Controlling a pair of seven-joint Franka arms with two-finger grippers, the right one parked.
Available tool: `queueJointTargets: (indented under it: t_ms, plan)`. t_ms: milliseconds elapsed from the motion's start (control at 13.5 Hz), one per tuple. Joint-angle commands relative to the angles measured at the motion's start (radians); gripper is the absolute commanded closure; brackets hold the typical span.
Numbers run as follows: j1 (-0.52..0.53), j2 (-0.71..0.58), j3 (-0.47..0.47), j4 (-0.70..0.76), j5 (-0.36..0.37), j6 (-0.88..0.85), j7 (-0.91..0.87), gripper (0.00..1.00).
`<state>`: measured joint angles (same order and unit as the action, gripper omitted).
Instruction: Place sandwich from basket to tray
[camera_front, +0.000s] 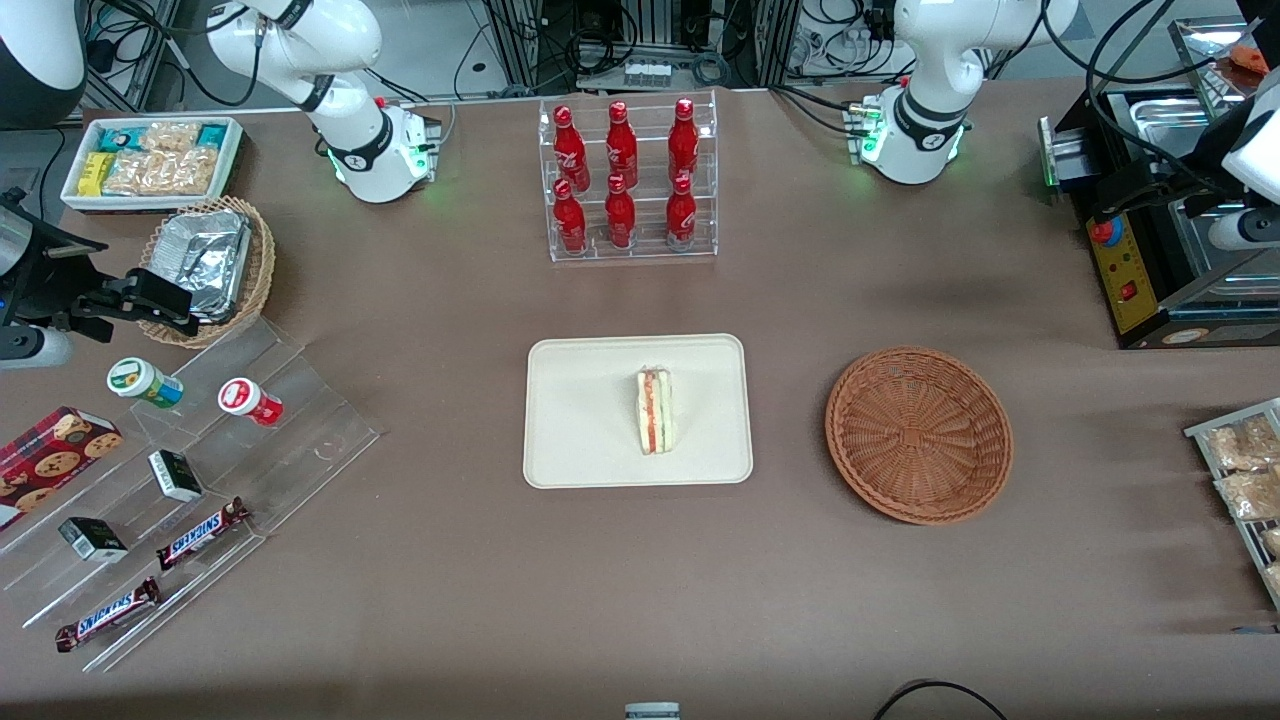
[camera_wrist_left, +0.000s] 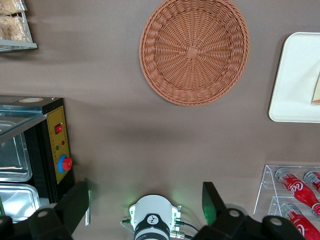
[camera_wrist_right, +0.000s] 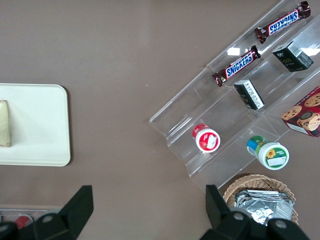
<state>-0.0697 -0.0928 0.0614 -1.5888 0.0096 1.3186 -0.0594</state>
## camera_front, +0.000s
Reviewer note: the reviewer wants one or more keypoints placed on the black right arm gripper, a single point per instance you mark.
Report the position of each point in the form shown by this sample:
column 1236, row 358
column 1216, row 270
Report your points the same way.
column 52, row 281

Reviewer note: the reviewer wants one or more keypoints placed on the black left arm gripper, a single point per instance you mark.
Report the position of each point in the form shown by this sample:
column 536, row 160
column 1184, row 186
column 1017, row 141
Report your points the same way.
column 1167, row 190

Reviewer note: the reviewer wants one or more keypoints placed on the triangle sandwich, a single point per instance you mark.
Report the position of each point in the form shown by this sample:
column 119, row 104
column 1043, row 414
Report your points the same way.
column 655, row 412

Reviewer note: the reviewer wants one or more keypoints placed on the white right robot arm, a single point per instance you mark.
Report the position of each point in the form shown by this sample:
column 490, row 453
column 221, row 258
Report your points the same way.
column 350, row 40

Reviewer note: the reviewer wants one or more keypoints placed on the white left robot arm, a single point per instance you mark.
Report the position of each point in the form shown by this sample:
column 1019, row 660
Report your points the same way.
column 935, row 70

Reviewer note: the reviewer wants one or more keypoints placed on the light tan wicker basket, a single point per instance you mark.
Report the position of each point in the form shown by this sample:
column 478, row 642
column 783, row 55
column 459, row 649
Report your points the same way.
column 262, row 265

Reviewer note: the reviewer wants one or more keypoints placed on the shiny steel serving tray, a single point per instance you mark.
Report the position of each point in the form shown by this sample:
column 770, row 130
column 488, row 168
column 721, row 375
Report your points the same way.
column 1205, row 50

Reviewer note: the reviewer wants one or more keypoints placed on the brown round wicker basket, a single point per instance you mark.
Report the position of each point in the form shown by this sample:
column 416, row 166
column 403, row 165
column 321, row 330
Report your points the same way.
column 920, row 435

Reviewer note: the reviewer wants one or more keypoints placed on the cream rectangular tray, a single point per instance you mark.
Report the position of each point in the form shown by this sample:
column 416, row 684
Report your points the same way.
column 580, row 420

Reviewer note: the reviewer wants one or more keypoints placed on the green lid yogurt cup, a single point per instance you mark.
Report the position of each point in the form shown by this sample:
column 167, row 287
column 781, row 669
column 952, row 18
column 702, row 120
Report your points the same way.
column 140, row 380

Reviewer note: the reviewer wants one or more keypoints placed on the black food warmer machine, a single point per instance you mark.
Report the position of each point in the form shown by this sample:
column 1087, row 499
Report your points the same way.
column 1135, row 280

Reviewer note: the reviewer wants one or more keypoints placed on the stacked aluminium foil trays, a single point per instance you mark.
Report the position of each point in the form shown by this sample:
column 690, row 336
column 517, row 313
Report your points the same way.
column 205, row 260

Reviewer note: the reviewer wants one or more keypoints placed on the yellow snack pack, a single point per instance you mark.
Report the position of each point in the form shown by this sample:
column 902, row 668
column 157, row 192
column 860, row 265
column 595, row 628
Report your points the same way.
column 95, row 174

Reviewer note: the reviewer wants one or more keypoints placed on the clear cracker bag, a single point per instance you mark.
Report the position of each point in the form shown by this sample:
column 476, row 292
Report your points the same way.
column 165, row 172
column 170, row 136

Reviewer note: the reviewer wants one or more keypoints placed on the red lid yogurt cup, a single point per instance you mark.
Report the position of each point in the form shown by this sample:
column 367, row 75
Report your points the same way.
column 245, row 398

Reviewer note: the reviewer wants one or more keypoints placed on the teal snack pack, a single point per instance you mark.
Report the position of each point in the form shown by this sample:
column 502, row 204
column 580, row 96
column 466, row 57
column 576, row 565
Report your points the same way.
column 211, row 135
column 120, row 138

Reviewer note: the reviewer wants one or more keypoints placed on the red chocolate chip cookie box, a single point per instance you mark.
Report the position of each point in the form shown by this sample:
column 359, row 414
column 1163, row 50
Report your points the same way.
column 50, row 460

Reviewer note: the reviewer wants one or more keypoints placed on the orange food piece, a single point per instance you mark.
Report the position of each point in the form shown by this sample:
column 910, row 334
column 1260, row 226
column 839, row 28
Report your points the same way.
column 1248, row 56

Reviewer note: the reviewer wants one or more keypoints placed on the small black carton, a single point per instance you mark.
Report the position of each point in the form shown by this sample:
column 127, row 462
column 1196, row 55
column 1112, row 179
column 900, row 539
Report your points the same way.
column 92, row 540
column 176, row 476

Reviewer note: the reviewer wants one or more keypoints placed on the white plastic snack bin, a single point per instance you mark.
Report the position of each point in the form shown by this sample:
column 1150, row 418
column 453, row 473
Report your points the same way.
column 232, row 160

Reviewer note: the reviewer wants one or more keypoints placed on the clear acrylic stepped display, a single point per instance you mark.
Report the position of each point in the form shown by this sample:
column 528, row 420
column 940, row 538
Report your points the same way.
column 300, row 420

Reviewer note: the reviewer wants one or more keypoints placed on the Snickers chocolate bar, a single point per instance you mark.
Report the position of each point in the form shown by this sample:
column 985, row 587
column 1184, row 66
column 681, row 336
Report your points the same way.
column 108, row 615
column 200, row 535

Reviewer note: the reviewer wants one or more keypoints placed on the clear nut snack bag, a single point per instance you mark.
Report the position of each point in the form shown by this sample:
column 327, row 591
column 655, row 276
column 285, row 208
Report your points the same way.
column 1272, row 542
column 1250, row 495
column 1245, row 445

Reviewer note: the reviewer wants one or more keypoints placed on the red soda bottle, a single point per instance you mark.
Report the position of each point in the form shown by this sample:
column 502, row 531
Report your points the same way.
column 621, row 148
column 681, row 215
column 569, row 150
column 683, row 145
column 569, row 222
column 620, row 218

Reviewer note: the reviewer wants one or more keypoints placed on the clear acrylic bottle rack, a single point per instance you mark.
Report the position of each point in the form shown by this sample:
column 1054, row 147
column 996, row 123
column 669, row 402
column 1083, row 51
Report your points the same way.
column 645, row 250

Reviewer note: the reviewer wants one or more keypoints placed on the grey power strip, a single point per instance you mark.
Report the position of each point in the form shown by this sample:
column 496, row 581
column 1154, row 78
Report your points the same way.
column 648, row 74

